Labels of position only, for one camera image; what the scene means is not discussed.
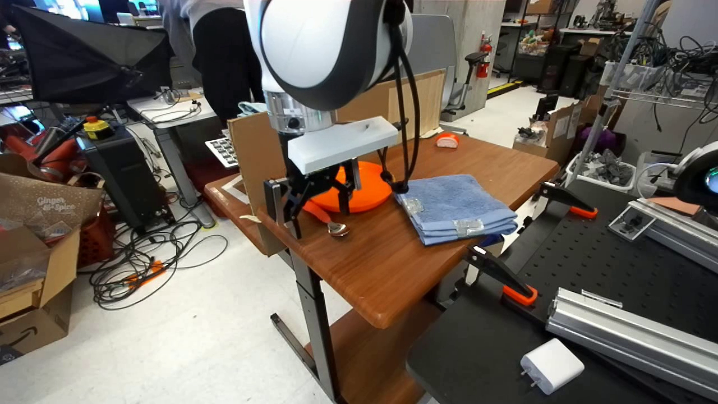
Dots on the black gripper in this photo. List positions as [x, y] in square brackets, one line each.
[318, 180]

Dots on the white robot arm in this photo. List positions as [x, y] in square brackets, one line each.
[315, 37]

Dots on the grey metal desk leg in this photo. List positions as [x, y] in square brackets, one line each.
[315, 314]

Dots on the wooden desk lower shelf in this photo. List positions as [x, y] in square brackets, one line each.
[372, 350]

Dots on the orange plastic plate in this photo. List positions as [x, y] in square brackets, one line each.
[369, 192]

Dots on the white keyboard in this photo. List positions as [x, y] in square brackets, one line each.
[222, 148]

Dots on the blue folded towel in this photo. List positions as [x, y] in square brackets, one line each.
[457, 204]

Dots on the small red tape roll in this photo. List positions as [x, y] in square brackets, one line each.
[448, 139]

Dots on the grey work table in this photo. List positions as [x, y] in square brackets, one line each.
[171, 119]

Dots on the person in dark trousers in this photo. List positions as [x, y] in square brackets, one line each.
[226, 59]

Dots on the black equipment case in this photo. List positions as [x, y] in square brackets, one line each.
[127, 180]

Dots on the grey partition panel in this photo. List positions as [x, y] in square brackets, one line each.
[434, 52]

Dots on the yellow emergency stop button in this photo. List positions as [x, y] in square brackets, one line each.
[96, 125]

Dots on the black fabric cover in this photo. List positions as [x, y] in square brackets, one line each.
[82, 59]

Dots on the large open cardboard box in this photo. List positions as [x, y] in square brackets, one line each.
[37, 231]

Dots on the clear plastic tray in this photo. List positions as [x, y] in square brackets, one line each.
[601, 172]

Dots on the white power adapter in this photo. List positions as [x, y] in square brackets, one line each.
[552, 364]

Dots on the black perforated breadboard table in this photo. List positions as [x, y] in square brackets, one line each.
[598, 261]

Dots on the purple object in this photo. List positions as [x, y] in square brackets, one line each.
[606, 137]

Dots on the low brown cardboard box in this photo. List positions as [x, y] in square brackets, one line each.
[34, 328]

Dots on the grey diagonal metal pole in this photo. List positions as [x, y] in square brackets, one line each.
[614, 91]

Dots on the small grey metal plate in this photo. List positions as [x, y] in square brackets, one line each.
[632, 222]

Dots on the long aluminium extrusion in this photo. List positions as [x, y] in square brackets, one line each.
[635, 336]
[685, 231]

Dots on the white round device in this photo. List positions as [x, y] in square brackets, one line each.
[691, 176]

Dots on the silver wrist camera bar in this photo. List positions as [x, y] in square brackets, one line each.
[340, 147]

